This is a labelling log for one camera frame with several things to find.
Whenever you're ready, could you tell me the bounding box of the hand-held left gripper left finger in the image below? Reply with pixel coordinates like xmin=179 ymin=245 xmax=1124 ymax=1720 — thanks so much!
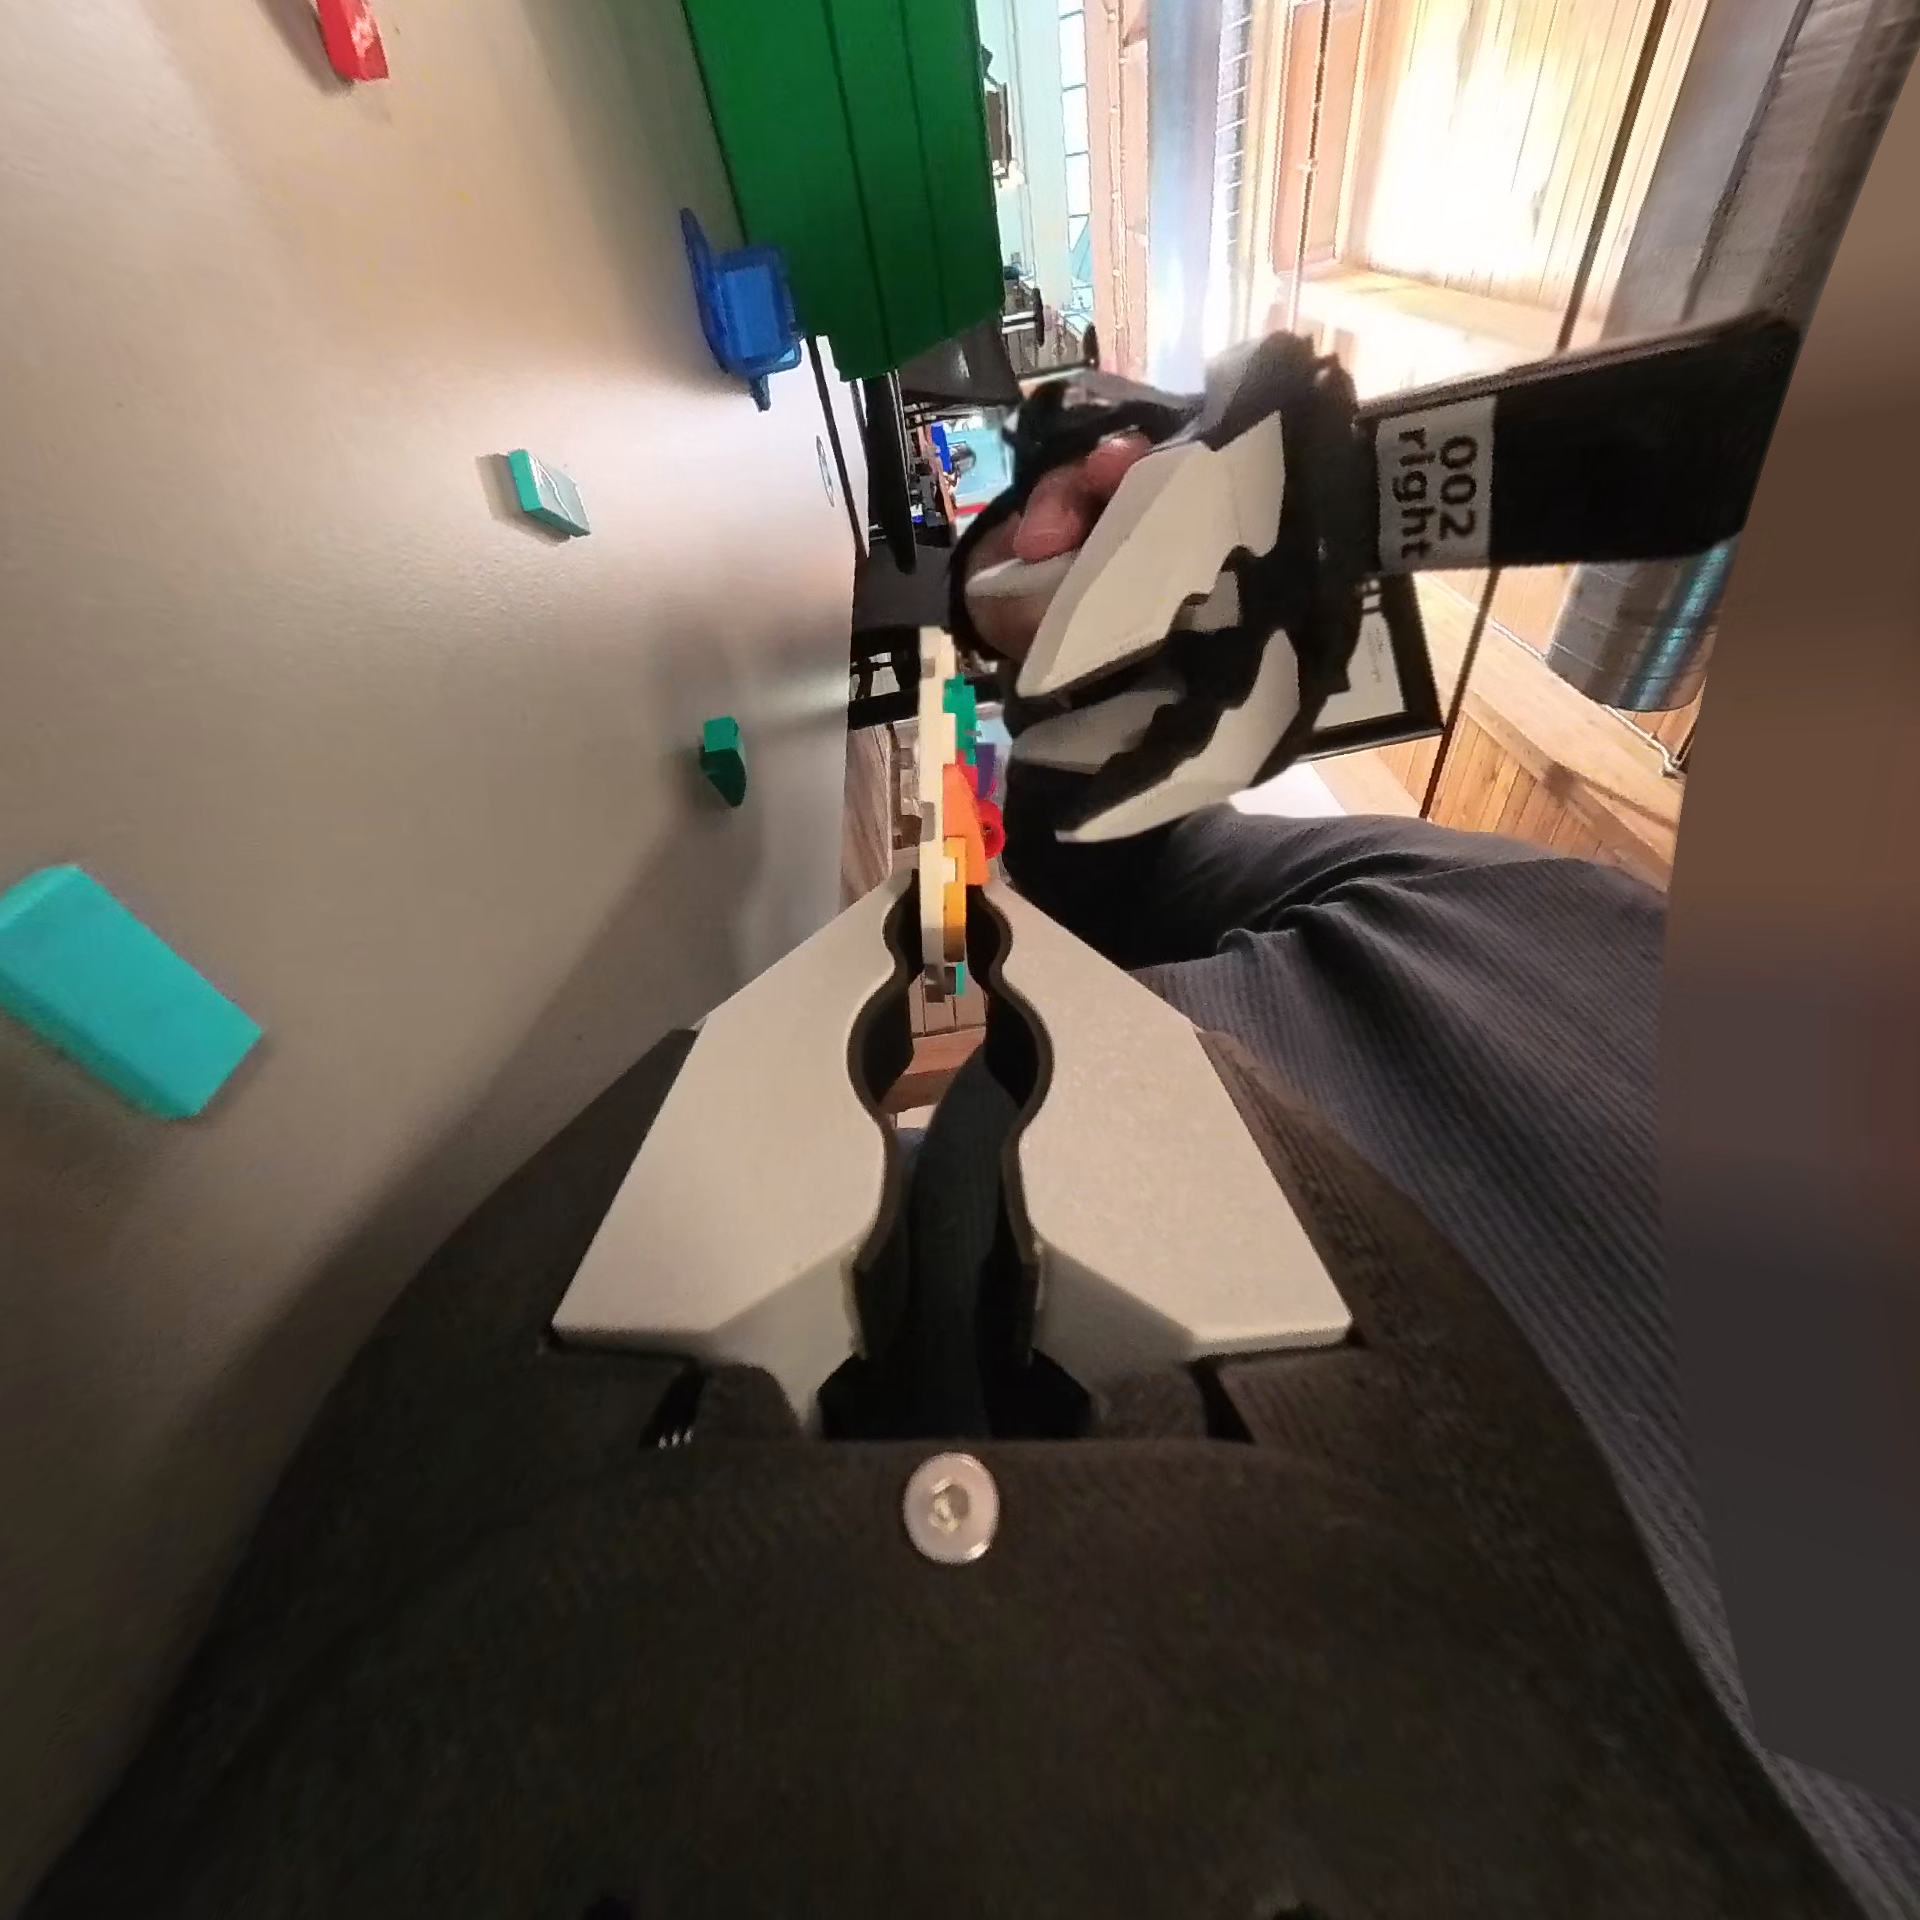
xmin=552 ymin=874 xmax=921 ymax=1442

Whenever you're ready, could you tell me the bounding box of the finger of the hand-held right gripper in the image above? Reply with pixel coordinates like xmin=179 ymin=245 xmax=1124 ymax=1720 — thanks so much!
xmin=1008 ymin=592 xmax=1310 ymax=846
xmin=1018 ymin=408 xmax=1296 ymax=699

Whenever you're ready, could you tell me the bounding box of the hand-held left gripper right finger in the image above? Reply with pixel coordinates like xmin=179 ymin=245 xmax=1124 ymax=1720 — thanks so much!
xmin=960 ymin=870 xmax=1355 ymax=1437

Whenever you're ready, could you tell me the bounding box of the white lego model with coloured bricks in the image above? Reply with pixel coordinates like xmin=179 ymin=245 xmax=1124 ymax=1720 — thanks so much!
xmin=904 ymin=632 xmax=1003 ymax=998

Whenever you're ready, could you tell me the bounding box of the stack of green storage bins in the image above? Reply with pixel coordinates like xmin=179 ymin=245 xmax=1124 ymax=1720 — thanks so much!
xmin=681 ymin=0 xmax=1003 ymax=379

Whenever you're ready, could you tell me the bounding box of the blue lego piece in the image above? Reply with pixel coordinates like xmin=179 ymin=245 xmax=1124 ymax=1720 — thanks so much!
xmin=678 ymin=208 xmax=805 ymax=410

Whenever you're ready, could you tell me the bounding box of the small teal lego tile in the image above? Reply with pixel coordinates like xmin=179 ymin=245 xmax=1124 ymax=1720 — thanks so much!
xmin=502 ymin=450 xmax=592 ymax=539

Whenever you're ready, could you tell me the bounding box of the long teal lego tile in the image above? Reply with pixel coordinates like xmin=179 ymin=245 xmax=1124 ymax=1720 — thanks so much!
xmin=0 ymin=861 xmax=266 ymax=1120

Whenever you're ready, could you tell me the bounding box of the person's right hand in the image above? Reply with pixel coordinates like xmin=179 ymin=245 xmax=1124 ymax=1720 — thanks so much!
xmin=1001 ymin=432 xmax=1149 ymax=564

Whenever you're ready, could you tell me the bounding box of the black framed marker sign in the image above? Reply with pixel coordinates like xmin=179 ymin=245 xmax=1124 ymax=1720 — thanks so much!
xmin=1320 ymin=570 xmax=1450 ymax=760

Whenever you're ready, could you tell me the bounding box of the silver ventilation duct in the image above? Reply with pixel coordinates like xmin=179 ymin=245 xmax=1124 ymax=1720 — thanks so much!
xmin=1546 ymin=0 xmax=1893 ymax=713

